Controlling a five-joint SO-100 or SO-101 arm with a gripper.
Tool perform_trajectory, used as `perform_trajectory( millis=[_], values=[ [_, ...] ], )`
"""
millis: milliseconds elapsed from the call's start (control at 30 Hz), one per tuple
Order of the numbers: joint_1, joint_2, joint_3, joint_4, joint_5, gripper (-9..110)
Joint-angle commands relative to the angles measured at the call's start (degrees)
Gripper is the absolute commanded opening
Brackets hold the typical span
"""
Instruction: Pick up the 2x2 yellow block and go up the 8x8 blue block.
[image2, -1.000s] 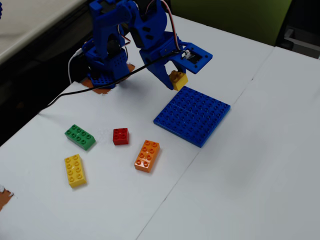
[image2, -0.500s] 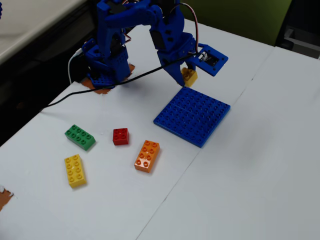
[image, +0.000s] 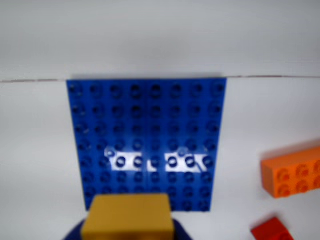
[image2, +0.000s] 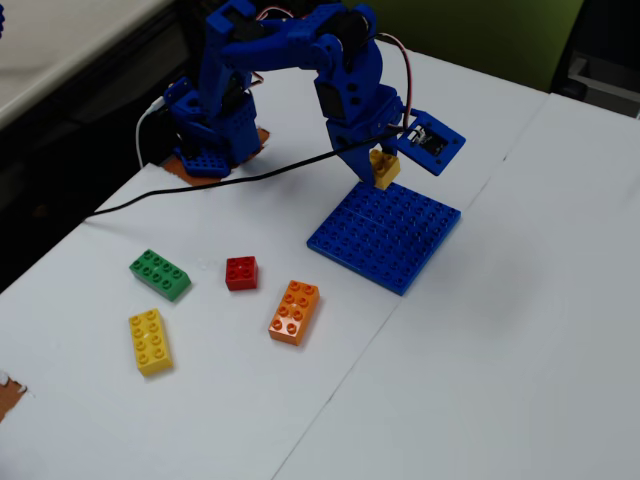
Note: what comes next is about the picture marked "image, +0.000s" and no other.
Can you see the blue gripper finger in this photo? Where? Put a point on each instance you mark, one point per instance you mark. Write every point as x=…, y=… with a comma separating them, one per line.
x=75, y=231
x=181, y=231

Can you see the yellow 2x2 block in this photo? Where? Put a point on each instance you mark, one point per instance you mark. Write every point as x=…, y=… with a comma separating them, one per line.
x=127, y=217

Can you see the red 2x2 block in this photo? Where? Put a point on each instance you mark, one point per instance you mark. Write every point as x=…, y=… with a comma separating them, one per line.
x=272, y=228

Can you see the orange 2x4 block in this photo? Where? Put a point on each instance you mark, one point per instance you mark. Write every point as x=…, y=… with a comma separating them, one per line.
x=292, y=172

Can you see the blue 8x8 studded plate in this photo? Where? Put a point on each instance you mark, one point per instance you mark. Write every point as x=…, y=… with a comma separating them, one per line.
x=147, y=130

